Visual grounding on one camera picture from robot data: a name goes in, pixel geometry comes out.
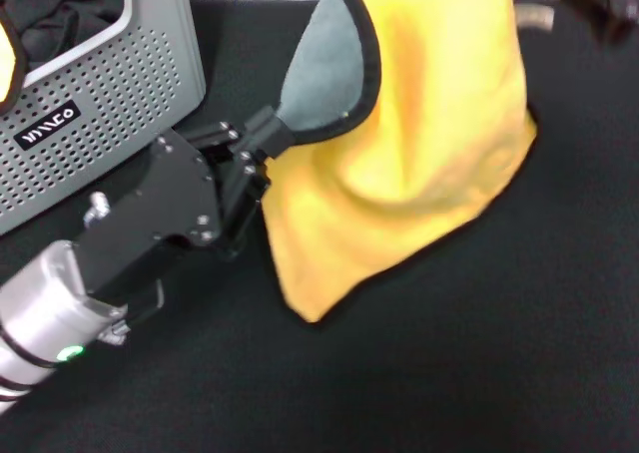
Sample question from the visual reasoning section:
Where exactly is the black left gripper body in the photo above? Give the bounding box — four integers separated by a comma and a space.
73, 128, 226, 305

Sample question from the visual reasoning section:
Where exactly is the yellow towel with black edge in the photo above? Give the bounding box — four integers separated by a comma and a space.
0, 8, 29, 116
261, 0, 540, 324

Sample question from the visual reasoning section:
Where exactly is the black cloth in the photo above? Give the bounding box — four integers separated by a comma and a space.
0, 0, 132, 73

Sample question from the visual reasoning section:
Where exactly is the black tablecloth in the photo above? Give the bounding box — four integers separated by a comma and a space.
0, 0, 639, 453

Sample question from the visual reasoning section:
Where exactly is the left gripper cable with connector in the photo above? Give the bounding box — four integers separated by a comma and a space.
99, 278, 169, 347

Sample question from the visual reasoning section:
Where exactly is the silver metal fitting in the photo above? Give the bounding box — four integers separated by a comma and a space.
82, 192, 112, 226

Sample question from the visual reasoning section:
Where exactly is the grey perforated storage box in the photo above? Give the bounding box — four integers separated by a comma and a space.
0, 0, 208, 237

